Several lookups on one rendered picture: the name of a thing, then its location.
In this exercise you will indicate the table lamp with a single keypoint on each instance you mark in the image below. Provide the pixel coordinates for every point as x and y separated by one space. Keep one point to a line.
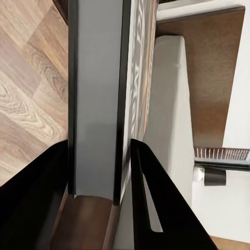
212 176

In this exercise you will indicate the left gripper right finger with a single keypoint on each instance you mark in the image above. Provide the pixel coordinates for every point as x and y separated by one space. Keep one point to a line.
181 228

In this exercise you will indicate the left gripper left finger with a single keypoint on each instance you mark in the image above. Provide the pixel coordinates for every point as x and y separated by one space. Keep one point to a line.
30 200

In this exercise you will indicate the bed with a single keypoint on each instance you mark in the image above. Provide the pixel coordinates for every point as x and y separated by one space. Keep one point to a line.
192 77

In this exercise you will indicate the nightstand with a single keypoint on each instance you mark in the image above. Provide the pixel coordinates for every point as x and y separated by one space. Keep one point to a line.
62 6

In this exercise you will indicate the hardback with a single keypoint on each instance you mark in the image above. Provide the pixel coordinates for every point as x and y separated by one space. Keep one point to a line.
110 62

